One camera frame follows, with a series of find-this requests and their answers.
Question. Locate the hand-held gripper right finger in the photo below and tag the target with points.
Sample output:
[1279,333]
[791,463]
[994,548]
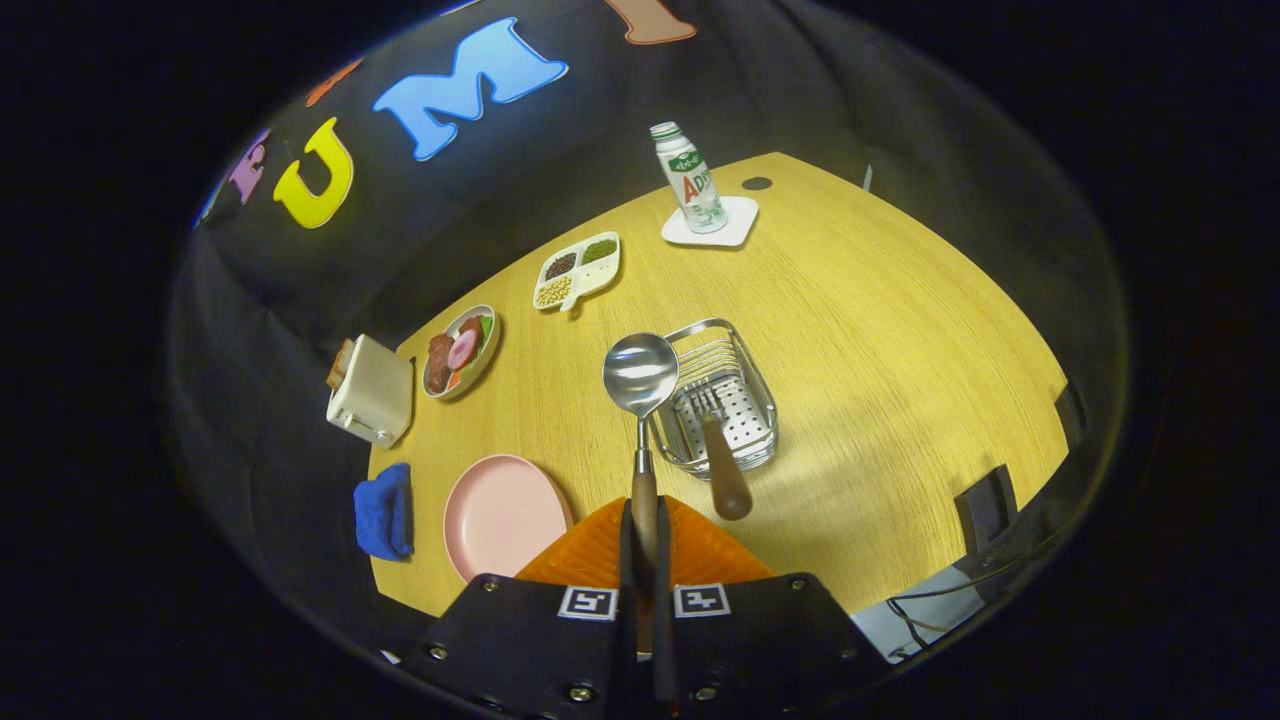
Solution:
[760,640]

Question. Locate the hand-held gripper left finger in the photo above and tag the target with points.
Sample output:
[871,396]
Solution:
[530,640]

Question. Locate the pink plate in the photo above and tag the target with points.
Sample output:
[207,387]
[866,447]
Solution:
[500,520]

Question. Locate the blue folded cloth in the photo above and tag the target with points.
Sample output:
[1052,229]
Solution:
[383,512]

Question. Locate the black table clamp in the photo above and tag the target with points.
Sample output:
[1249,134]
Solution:
[985,508]
[1070,415]

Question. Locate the cream toaster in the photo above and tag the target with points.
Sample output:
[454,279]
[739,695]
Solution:
[372,395]

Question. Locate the plate of meat and vegetables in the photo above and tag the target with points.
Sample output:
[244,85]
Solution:
[458,352]

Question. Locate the white divided dish with beans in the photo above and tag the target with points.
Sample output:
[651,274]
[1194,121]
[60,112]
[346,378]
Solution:
[578,270]

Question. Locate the white square coaster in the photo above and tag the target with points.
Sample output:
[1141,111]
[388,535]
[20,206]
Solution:
[735,228]

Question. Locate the dark table grommet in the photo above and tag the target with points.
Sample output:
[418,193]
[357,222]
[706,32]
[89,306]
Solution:
[757,183]

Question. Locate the white drink bottle green cap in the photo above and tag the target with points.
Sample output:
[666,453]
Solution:
[692,180]

